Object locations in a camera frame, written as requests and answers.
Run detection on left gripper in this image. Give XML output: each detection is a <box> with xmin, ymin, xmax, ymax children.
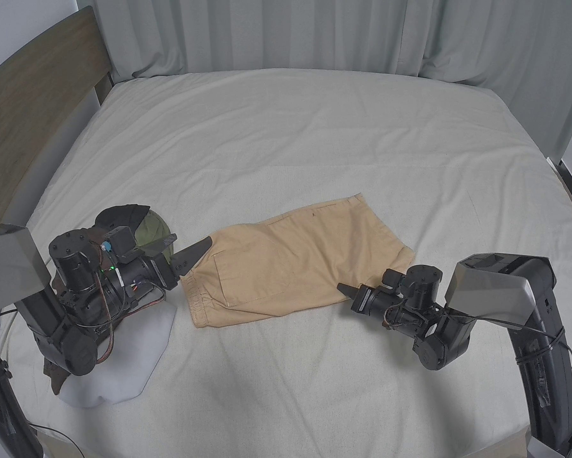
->
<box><xmin>104</xmin><ymin>233</ymin><xmax>213</xmax><ymax>315</ymax></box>

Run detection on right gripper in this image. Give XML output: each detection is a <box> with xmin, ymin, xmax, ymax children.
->
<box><xmin>350</xmin><ymin>285</ymin><xmax>406</xmax><ymax>319</ymax></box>

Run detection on tan shorts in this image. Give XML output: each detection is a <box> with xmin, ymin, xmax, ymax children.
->
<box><xmin>178</xmin><ymin>192</ymin><xmax>416</xmax><ymax>328</ymax></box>

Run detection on bed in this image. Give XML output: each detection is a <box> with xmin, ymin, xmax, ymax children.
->
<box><xmin>0</xmin><ymin>7</ymin><xmax>572</xmax><ymax>458</ymax></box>

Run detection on green garment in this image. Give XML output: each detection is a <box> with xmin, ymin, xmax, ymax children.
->
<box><xmin>134</xmin><ymin>210</ymin><xmax>173</xmax><ymax>252</ymax></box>

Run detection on black garment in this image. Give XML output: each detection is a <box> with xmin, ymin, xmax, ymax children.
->
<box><xmin>96</xmin><ymin>204</ymin><xmax>151</xmax><ymax>237</ymax></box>

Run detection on white garment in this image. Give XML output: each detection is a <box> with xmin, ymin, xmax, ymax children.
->
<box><xmin>59</xmin><ymin>301</ymin><xmax>177</xmax><ymax>408</ymax></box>

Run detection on brown garment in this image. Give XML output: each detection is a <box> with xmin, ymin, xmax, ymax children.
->
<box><xmin>44</xmin><ymin>225</ymin><xmax>112</xmax><ymax>396</ymax></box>

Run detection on pale green curtain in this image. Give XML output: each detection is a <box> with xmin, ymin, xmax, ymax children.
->
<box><xmin>403</xmin><ymin>0</ymin><xmax>572</xmax><ymax>166</ymax></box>
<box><xmin>71</xmin><ymin>0</ymin><xmax>426</xmax><ymax>85</ymax></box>

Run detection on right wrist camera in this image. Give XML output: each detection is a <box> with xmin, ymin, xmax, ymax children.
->
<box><xmin>381</xmin><ymin>268</ymin><xmax>408</xmax><ymax>291</ymax></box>

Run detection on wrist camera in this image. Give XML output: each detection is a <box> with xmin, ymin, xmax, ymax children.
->
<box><xmin>104</xmin><ymin>226</ymin><xmax>142</xmax><ymax>263</ymax></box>
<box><xmin>381</xmin><ymin>268</ymin><xmax>408</xmax><ymax>291</ymax></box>

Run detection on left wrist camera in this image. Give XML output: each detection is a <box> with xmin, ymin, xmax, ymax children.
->
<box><xmin>104</xmin><ymin>226</ymin><xmax>142</xmax><ymax>263</ymax></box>

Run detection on black cable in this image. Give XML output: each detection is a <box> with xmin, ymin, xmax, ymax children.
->
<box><xmin>27</xmin><ymin>423</ymin><xmax>78</xmax><ymax>458</ymax></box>

